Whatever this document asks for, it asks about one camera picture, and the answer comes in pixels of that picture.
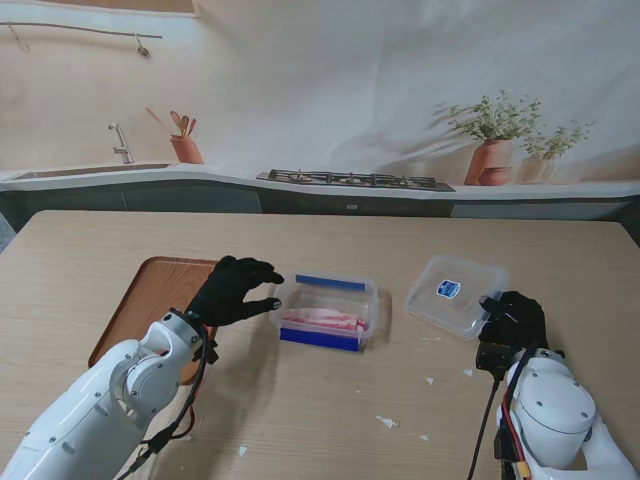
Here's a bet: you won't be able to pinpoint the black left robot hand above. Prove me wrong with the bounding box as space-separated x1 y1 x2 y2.
187 255 286 329

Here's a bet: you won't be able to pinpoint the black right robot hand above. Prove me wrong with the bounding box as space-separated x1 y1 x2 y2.
477 290 549 351

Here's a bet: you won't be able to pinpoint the clear lid with blue label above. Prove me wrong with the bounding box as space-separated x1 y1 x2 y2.
403 253 511 341

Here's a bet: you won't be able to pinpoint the clear container with blue clips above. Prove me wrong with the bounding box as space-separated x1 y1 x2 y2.
269 271 379 355

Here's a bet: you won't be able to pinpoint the brown wooden tray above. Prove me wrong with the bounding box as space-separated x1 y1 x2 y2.
88 256 224 385

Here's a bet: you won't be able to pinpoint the printed kitchen backdrop cloth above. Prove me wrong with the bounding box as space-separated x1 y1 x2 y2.
0 0 640 219

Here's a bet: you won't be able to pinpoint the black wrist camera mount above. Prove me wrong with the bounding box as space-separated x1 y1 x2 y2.
474 342 511 381

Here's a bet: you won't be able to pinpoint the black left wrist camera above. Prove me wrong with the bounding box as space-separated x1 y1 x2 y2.
197 339 222 366

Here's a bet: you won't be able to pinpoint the right arm black red cables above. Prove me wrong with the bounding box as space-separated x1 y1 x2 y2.
467 344 534 480

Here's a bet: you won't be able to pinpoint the arm black red cables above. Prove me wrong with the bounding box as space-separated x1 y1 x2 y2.
114 324 221 480
467 344 534 480

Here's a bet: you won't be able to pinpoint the left arm black red cables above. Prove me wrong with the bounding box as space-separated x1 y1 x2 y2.
114 324 221 480

